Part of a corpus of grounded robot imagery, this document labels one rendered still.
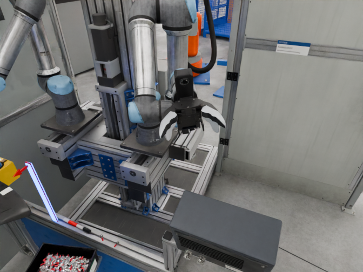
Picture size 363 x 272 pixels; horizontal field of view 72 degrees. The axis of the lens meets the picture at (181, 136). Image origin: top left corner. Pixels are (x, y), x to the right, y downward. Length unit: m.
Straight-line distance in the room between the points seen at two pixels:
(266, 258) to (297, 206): 1.85
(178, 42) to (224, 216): 0.66
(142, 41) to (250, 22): 1.09
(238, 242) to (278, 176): 1.84
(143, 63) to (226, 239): 0.60
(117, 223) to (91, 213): 0.22
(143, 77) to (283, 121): 1.46
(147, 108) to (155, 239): 1.18
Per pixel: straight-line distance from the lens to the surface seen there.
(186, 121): 0.66
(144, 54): 0.91
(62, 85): 1.40
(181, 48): 1.03
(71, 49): 4.85
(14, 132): 1.88
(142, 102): 0.85
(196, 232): 0.66
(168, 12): 0.99
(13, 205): 0.97
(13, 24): 1.32
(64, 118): 1.46
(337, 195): 2.56
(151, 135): 1.19
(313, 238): 2.33
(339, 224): 2.52
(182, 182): 2.17
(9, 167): 1.28
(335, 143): 2.23
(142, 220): 1.95
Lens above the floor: 1.78
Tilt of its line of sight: 36 degrees down
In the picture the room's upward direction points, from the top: straight up
